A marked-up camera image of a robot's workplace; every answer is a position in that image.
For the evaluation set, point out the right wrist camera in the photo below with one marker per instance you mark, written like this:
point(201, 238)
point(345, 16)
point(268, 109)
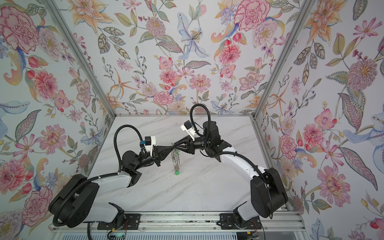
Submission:
point(189, 129)

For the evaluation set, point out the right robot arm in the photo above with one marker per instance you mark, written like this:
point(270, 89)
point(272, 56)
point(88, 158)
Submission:
point(267, 192)

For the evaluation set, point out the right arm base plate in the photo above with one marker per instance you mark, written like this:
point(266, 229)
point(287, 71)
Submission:
point(234, 222)

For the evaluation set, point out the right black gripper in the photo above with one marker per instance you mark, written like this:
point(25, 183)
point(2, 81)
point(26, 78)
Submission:
point(192, 144)

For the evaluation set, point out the aluminium mounting rail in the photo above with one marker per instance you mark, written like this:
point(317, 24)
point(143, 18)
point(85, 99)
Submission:
point(147, 222)

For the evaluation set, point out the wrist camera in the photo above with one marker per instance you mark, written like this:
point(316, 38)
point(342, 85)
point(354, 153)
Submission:
point(147, 145)
point(189, 129)

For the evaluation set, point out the round metal key organizer disc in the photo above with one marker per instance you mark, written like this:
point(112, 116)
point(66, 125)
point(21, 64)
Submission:
point(175, 154)

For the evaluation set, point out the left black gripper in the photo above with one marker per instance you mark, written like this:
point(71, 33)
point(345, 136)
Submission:
point(157, 154)

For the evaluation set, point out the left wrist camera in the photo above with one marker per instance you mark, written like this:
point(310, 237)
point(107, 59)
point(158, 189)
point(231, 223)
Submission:
point(147, 145)

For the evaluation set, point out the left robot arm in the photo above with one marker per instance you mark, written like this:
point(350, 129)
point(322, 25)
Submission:
point(77, 202)

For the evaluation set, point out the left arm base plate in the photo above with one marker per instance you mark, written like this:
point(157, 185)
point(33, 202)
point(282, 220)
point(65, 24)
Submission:
point(126, 222)

